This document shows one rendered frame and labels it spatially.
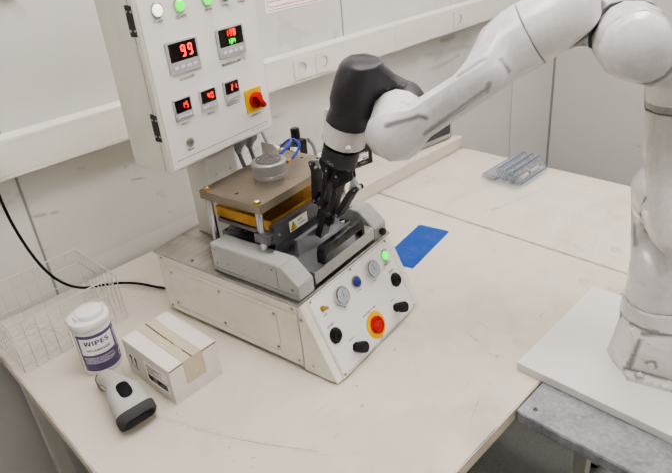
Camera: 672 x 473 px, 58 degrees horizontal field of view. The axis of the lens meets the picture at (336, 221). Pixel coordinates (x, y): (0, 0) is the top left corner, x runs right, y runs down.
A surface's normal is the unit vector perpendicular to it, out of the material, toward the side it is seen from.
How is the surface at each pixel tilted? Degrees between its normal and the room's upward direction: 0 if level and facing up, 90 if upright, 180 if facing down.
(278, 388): 0
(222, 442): 0
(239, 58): 90
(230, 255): 90
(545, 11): 62
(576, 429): 0
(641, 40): 72
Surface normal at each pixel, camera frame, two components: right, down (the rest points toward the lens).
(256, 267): -0.59, 0.42
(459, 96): 0.00, 0.55
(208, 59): 0.80, 0.21
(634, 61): -0.31, 0.63
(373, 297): 0.69, -0.18
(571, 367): -0.09, -0.88
